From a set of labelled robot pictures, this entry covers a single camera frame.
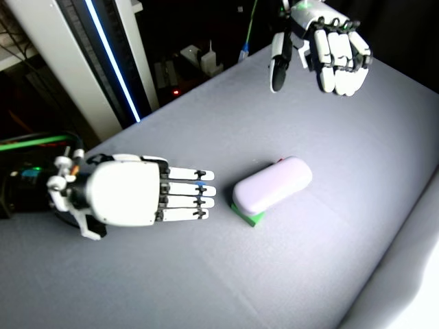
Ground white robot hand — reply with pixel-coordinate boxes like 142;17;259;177
79;153;217;241
268;0;374;97

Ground grey oblong glasses case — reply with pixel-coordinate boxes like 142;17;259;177
232;156;313;217

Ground green rectangular block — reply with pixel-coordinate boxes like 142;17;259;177
228;202;267;228

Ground white column with blue light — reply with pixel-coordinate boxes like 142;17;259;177
5;0;161;131

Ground grey table cloth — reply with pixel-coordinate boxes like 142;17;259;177
0;44;439;329

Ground small white box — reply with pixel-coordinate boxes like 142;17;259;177
180;45;202;66

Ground green cable with blue plug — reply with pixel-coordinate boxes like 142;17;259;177
237;0;260;63

